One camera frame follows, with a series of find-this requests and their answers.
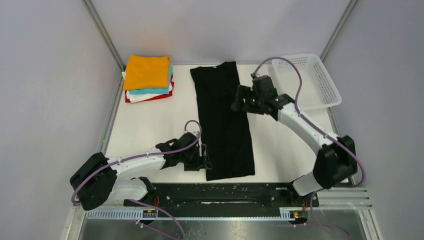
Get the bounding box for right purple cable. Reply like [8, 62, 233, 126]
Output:
[253, 56, 367, 240]

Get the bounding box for right aluminium frame post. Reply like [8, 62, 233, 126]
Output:
[319, 0, 359, 62]

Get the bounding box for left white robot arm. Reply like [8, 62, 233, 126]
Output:
[69, 132, 212, 211]

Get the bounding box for white plastic basket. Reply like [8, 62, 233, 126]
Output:
[268, 53, 342, 111]

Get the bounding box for orange folded t-shirt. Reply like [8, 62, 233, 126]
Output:
[123, 54, 170, 91]

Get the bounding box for teal folded t-shirt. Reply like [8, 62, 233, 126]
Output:
[129, 66, 173, 95]

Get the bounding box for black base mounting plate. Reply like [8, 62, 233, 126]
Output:
[140, 182, 319, 217]

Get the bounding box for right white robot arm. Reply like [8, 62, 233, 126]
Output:
[231, 75, 358, 202]

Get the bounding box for white slotted cable duct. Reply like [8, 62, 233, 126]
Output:
[85, 208, 295, 221]

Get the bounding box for white folded t-shirt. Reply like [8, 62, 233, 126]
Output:
[124, 66, 174, 103]

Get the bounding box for aluminium frame post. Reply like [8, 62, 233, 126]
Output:
[319, 0, 359, 62]
[82, 0, 126, 72]

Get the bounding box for black t-shirt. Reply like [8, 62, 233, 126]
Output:
[190, 61, 256, 181]

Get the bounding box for red folded t-shirt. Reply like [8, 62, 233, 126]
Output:
[124, 74, 175, 104]

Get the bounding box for left aluminium frame post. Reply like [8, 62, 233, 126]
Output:
[82, 0, 126, 72]

